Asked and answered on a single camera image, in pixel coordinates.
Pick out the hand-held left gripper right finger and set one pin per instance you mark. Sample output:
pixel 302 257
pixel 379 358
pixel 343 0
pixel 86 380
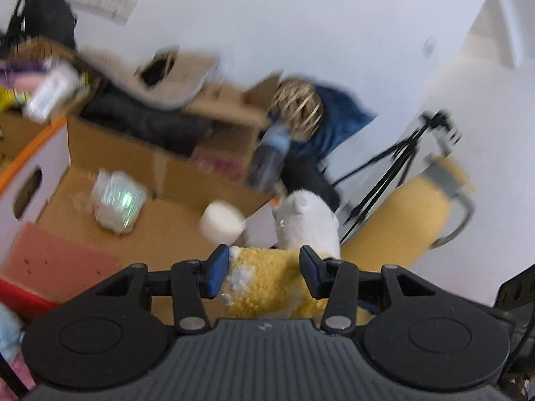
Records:
pixel 311 270

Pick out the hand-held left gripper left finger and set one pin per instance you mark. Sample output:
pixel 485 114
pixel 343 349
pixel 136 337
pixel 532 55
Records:
pixel 218 270

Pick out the yellow and white plush toy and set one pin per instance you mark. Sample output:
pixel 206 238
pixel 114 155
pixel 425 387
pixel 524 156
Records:
pixel 267 280

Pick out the orange-rimmed cardboard box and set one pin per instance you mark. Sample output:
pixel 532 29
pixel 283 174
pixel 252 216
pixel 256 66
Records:
pixel 167 225

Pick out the white round foam roll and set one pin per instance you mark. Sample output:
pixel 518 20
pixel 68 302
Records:
pixel 220 222

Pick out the clear bag with green sponge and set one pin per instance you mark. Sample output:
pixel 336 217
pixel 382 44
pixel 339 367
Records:
pixel 118 204

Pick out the blue water bottle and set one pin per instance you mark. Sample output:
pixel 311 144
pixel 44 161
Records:
pixel 267 158

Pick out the black tripod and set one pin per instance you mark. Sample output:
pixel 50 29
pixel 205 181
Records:
pixel 393 167

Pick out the large brown cardboard box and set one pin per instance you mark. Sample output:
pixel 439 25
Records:
pixel 221 133

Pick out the blue jacket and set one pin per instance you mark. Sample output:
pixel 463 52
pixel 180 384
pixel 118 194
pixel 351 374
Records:
pixel 340 121

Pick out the woven rattan ball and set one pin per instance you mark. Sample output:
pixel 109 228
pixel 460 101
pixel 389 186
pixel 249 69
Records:
pixel 296 108

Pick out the salmon pink pad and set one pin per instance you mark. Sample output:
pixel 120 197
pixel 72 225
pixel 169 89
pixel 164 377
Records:
pixel 54 261

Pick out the black clothing pile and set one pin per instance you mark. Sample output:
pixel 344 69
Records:
pixel 142 121

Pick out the red flat object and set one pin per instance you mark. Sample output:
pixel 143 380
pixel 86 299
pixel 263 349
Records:
pixel 19 300

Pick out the light blue plush toy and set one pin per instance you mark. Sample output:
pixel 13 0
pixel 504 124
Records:
pixel 8 334

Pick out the white plastic bottle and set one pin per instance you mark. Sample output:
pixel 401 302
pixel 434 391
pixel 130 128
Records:
pixel 50 88

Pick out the black trolley bag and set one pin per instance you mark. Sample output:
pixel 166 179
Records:
pixel 48 10

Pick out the white wall socket strip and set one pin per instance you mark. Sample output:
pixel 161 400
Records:
pixel 101 0

